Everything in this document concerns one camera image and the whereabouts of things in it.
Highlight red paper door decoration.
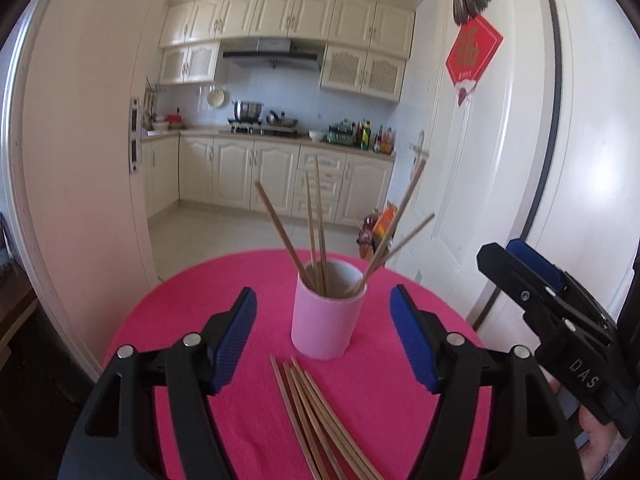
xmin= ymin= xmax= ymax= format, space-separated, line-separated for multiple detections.
xmin=445 ymin=15 xmax=503 ymax=106

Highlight cream kitchen cabinets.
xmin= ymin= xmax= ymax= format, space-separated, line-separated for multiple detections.
xmin=142 ymin=129 xmax=395 ymax=226
xmin=158 ymin=0 xmax=416 ymax=102

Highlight cream lower kitchen cabinets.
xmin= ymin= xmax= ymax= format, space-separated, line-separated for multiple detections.
xmin=142 ymin=129 xmax=395 ymax=226

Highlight white bowl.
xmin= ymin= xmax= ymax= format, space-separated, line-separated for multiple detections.
xmin=308 ymin=130 xmax=326 ymax=142

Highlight pink cylindrical utensil holder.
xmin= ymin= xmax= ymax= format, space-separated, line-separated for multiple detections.
xmin=291 ymin=259 xmax=367 ymax=361

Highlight person's right hand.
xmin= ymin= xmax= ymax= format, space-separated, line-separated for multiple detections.
xmin=548 ymin=376 xmax=639 ymax=479

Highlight black range hood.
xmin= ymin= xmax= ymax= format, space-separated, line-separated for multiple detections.
xmin=221 ymin=38 xmax=324 ymax=72

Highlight pink round table mat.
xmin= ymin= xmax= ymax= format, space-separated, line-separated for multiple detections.
xmin=102 ymin=249 xmax=494 ymax=480

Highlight green electric cooker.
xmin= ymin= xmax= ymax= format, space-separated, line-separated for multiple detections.
xmin=326 ymin=120 xmax=355 ymax=146

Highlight cream upper kitchen cabinets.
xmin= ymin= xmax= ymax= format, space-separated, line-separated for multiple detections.
xmin=158 ymin=0 xmax=416 ymax=102

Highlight white sliding door panel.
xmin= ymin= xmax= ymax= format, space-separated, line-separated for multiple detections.
xmin=1 ymin=0 xmax=164 ymax=377

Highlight black wok pan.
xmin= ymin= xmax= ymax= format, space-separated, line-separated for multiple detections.
xmin=266 ymin=110 xmax=298 ymax=128

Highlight gas stove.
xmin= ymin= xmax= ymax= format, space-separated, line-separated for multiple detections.
xmin=218 ymin=120 xmax=304 ymax=139

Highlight round bamboo trivet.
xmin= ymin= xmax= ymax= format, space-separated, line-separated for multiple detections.
xmin=206 ymin=88 xmax=227 ymax=110

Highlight floor bag with bottles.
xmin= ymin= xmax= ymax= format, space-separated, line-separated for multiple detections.
xmin=357 ymin=202 xmax=397 ymax=261

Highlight steel cooking pot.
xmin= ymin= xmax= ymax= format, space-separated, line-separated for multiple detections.
xmin=232 ymin=101 xmax=264 ymax=124

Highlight white door with handle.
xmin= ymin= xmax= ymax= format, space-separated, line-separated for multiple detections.
xmin=392 ymin=0 xmax=559 ymax=322

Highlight green oil bottle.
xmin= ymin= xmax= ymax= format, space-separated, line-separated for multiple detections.
xmin=360 ymin=122 xmax=371 ymax=151

